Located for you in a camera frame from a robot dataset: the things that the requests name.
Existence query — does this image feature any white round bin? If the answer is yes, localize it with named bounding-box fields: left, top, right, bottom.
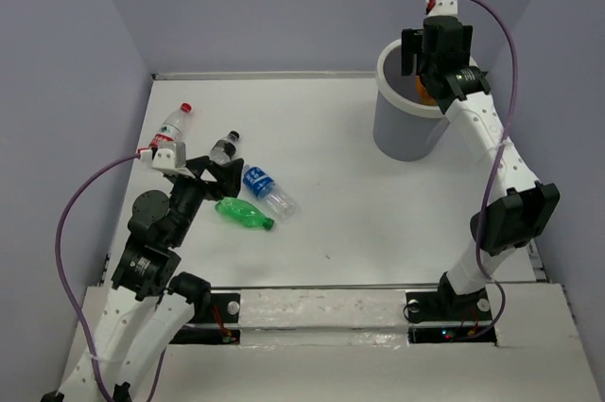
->
left=372, top=40, right=449, bottom=162

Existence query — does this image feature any black cap clear bottle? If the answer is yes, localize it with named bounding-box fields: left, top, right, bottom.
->
left=209, top=131, right=240, bottom=166

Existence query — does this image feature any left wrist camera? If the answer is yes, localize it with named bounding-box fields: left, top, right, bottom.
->
left=151, top=141, right=186, bottom=173

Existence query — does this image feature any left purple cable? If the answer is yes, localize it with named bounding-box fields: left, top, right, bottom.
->
left=55, top=149, right=164, bottom=402

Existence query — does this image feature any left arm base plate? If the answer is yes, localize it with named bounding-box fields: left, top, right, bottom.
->
left=170, top=291, right=241, bottom=345

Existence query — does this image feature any orange bottle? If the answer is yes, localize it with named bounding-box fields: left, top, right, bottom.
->
left=415, top=77, right=437, bottom=107

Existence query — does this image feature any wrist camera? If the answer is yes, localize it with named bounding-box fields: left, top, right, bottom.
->
left=151, top=141, right=186, bottom=173
left=425, top=0, right=458, bottom=17

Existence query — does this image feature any green plastic bottle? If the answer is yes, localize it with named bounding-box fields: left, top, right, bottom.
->
left=215, top=197, right=275, bottom=231

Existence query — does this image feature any blue label bottle lower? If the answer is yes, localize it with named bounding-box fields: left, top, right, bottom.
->
left=242, top=165, right=297, bottom=220

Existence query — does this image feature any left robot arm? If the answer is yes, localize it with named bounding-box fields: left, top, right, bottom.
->
left=43, top=148, right=244, bottom=401

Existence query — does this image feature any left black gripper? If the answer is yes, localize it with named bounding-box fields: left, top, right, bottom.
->
left=169, top=154, right=244, bottom=245

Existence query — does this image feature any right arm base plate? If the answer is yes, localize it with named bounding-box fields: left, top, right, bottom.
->
left=403, top=289, right=495, bottom=344

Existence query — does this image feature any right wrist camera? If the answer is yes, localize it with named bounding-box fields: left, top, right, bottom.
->
left=425, top=0, right=458, bottom=17

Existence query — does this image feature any red label water bottle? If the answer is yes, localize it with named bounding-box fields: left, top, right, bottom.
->
left=149, top=103, right=192, bottom=148

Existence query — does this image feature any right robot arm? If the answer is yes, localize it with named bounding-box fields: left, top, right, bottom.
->
left=401, top=16, right=561, bottom=323

